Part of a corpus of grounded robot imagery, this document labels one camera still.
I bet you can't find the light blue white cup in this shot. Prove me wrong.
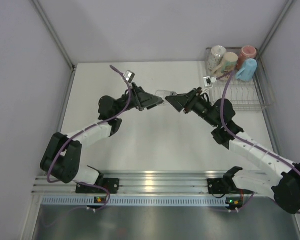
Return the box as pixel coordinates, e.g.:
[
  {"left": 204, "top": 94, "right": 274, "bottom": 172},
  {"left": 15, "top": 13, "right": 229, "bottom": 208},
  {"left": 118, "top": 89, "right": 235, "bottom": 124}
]
[{"left": 235, "top": 58, "right": 258, "bottom": 82}]

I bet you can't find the clear glass cup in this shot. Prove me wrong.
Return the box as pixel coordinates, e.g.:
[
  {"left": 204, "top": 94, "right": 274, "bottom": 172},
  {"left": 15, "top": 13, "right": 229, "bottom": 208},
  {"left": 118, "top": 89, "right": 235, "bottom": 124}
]
[{"left": 155, "top": 90, "right": 177, "bottom": 100}]

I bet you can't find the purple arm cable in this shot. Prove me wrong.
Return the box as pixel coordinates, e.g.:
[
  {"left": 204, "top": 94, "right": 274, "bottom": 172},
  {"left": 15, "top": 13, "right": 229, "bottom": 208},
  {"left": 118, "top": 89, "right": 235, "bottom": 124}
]
[
  {"left": 216, "top": 71, "right": 300, "bottom": 215},
  {"left": 46, "top": 64, "right": 133, "bottom": 210}
]

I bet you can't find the white mug orange inside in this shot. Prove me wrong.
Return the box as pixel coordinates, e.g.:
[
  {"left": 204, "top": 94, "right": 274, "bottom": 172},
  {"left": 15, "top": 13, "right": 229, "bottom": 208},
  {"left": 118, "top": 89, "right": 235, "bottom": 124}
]
[{"left": 207, "top": 45, "right": 227, "bottom": 71}]

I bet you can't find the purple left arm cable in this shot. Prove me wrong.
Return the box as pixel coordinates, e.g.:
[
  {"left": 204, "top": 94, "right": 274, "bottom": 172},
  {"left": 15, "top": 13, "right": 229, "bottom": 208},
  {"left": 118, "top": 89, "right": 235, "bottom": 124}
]
[{"left": 46, "top": 64, "right": 133, "bottom": 210}]

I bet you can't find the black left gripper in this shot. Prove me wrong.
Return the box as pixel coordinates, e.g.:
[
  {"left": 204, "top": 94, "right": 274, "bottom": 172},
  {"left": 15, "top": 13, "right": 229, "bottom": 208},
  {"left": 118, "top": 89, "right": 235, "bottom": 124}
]
[{"left": 113, "top": 83, "right": 164, "bottom": 117}]

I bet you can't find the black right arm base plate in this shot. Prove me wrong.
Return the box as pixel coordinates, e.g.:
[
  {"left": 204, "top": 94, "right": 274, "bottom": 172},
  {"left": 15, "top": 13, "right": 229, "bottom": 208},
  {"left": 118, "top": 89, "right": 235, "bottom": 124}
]
[{"left": 207, "top": 178, "right": 239, "bottom": 199}]

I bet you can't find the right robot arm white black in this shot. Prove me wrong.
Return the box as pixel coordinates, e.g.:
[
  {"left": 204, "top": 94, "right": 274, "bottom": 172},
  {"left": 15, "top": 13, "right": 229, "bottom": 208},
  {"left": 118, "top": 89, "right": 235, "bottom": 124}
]
[{"left": 165, "top": 87, "right": 300, "bottom": 215}]

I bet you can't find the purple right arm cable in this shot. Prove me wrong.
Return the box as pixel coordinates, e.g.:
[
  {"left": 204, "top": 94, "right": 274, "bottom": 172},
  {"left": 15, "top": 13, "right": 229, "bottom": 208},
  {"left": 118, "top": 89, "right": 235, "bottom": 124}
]
[{"left": 216, "top": 71, "right": 300, "bottom": 215}]

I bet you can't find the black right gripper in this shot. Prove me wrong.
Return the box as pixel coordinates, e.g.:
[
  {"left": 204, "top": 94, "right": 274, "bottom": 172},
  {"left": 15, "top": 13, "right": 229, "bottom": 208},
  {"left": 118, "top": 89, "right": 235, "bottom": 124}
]
[{"left": 166, "top": 87, "right": 219, "bottom": 128}]

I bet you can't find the metal wire dish rack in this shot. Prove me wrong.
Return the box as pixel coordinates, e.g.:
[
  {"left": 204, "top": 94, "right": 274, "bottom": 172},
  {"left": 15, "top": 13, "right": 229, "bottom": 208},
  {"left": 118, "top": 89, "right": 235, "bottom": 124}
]
[{"left": 203, "top": 47, "right": 276, "bottom": 112}]

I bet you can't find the pink patterned mug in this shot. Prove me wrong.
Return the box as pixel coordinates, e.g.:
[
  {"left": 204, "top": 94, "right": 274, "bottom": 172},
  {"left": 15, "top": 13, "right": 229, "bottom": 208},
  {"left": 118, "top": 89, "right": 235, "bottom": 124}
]
[{"left": 236, "top": 45, "right": 257, "bottom": 70}]

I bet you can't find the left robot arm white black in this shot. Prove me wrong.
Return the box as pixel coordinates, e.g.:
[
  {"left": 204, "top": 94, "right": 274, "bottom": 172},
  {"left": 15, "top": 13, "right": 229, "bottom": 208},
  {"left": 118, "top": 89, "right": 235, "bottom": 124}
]
[{"left": 40, "top": 83, "right": 164, "bottom": 193}]

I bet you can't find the grey slotted cable duct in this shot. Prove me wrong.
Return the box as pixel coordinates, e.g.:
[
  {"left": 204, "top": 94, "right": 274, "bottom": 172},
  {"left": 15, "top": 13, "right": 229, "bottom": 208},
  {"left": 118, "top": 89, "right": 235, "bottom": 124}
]
[{"left": 41, "top": 195, "right": 229, "bottom": 207}]

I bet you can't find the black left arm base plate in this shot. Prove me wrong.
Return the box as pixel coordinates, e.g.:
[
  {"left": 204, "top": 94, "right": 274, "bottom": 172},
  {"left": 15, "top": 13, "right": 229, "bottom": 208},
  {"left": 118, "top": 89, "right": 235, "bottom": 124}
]
[{"left": 75, "top": 177, "right": 120, "bottom": 194}]

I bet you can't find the aluminium mounting rail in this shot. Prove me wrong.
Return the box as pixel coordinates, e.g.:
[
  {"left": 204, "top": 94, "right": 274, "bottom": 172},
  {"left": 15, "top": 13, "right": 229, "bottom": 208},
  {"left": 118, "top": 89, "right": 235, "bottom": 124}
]
[{"left": 31, "top": 170, "right": 225, "bottom": 196}]

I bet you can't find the beige tall patterned mug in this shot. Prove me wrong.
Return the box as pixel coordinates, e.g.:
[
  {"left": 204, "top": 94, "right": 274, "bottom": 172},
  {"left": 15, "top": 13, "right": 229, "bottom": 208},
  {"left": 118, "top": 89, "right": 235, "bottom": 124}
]
[{"left": 211, "top": 52, "right": 239, "bottom": 81}]

